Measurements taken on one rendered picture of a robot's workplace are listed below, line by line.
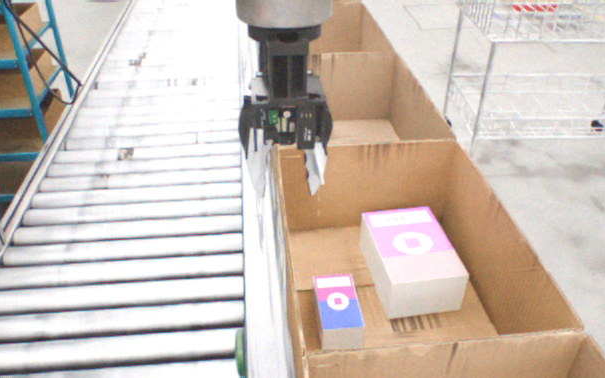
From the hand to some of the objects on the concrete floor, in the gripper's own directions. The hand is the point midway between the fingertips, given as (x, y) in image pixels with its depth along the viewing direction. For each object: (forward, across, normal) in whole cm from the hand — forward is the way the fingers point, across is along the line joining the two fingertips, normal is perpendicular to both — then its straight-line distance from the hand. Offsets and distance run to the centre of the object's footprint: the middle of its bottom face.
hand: (286, 182), depth 64 cm
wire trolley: (+111, +140, +180) cm, 253 cm away
